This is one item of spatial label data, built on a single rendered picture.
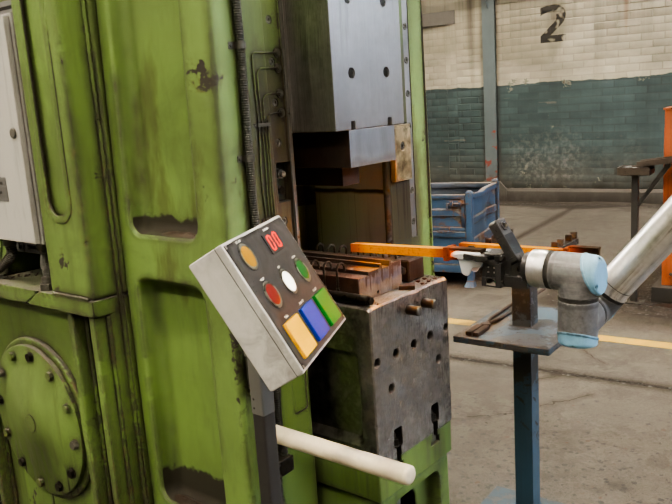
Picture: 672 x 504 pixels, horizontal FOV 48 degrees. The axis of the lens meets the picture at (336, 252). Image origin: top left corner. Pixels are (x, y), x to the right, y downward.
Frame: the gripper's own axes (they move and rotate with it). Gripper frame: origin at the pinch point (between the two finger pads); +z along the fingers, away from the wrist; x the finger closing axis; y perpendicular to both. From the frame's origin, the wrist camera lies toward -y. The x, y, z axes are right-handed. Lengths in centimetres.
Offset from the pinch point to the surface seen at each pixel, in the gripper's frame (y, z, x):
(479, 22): -114, 376, 714
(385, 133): -29.4, 23.1, 3.4
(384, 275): 8.7, 22.6, -0.5
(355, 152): -25.7, 23.1, -10.1
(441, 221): 59, 198, 318
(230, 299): -5, 5, -73
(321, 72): -46, 27, -17
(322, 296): 1.7, 7.5, -44.4
